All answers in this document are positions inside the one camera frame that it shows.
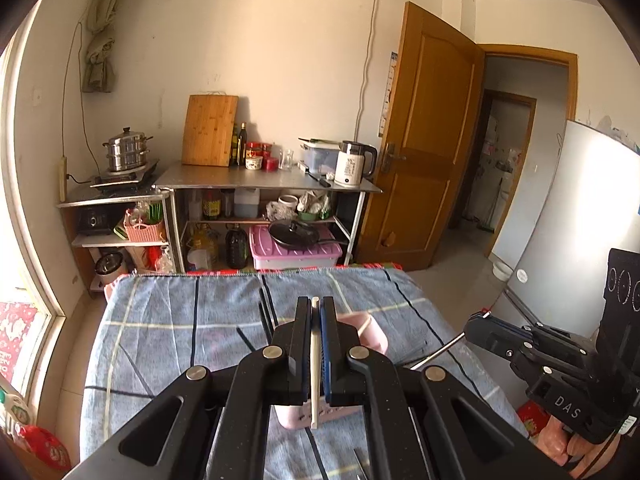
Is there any blue checked tablecloth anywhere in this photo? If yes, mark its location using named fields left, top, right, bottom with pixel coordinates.
left=79, top=264, right=521, bottom=458

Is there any pink woven basket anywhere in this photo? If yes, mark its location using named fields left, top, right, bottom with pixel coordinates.
left=122, top=209, right=166, bottom=244

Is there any induction cooker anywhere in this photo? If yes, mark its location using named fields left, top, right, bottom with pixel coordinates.
left=90, top=159, right=158, bottom=193

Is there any pink plastic utensil basket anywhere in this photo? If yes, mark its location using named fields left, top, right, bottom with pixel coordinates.
left=271, top=309, right=390, bottom=430

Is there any clear plastic food container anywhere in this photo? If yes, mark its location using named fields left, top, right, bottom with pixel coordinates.
left=298, top=138, right=341, bottom=174

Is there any black frying pan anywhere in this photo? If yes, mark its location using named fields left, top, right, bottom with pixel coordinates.
left=268, top=220, right=344, bottom=250

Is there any red jars group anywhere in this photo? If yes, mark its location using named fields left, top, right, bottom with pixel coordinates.
left=244, top=142, right=279, bottom=172

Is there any steel kitchen table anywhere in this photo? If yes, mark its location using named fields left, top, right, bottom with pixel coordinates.
left=153, top=162, right=382, bottom=264

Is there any white electric kettle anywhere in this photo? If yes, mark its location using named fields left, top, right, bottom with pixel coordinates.
left=334, top=141, right=378, bottom=188

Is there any brown wooden door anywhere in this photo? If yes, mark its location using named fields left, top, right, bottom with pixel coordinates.
left=356, top=2, right=485, bottom=271

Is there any silver metal chopstick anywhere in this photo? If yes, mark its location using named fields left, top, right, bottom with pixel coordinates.
left=409, top=332, right=465, bottom=370

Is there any pink storage box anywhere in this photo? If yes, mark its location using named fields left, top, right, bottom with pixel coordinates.
left=248, top=224, right=343, bottom=271

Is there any dark oil bottle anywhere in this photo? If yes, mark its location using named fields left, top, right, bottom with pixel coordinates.
left=236, top=122, right=247, bottom=166

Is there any stainless steel steamer pot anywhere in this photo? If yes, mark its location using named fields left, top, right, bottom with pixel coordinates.
left=103, top=127, right=153, bottom=172

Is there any cream white chopstick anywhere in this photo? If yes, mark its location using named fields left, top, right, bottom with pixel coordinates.
left=310, top=297, right=322, bottom=429

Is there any left side metal shelf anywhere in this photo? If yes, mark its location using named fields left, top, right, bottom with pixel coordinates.
left=56, top=185, right=180, bottom=292

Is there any person's right hand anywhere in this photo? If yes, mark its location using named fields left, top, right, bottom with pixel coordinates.
left=536, top=417, right=604, bottom=478

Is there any white refrigerator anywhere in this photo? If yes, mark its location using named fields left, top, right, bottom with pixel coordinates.
left=491, top=122, right=639, bottom=337

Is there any bamboo cutting board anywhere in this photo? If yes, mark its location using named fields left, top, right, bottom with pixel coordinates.
left=181, top=94, right=239, bottom=167

